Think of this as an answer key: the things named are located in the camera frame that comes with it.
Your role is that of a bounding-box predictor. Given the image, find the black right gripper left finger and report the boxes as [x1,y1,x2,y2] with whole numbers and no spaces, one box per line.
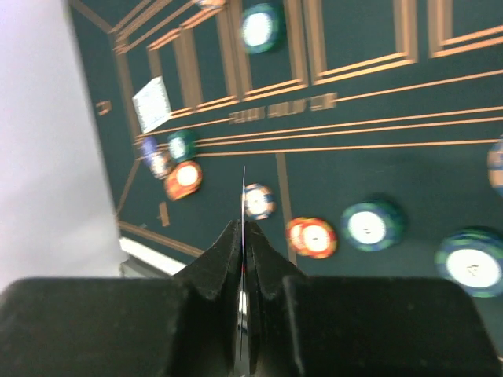
[1,220,242,376]

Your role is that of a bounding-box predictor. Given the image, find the blue ten chips seat three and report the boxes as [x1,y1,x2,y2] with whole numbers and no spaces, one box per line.
[487,136,503,196]

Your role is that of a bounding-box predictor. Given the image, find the green fifty chips seat four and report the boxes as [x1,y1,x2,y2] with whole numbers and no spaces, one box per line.
[167,130,196,163]

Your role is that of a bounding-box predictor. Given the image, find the red five chip stack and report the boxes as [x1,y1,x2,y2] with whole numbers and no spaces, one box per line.
[285,217,338,259]

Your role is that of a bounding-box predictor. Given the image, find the dark green poker mat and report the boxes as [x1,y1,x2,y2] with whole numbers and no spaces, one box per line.
[68,0,503,335]

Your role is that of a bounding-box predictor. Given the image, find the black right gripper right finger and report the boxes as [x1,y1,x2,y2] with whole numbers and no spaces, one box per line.
[245,222,502,376]

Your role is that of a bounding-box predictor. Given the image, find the green chip stack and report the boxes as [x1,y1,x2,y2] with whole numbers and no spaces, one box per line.
[341,199,406,252]

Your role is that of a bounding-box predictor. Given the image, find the purple small blind button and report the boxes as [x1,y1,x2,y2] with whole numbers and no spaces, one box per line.
[141,136,158,166]

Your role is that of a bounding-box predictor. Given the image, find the blue card seat five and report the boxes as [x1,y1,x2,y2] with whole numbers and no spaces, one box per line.
[132,76,172,134]

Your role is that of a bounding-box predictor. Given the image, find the spread red five chips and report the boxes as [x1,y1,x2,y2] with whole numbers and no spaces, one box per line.
[164,160,203,201]

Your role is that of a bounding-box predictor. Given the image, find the green fifty chips seat three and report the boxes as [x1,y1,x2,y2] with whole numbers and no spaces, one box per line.
[434,228,502,298]

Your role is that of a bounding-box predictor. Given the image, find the green fifty chips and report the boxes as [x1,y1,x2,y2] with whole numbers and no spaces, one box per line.
[240,2,285,55]

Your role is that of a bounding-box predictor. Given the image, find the blue card seat three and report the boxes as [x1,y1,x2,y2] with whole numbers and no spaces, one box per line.
[239,166,247,361]

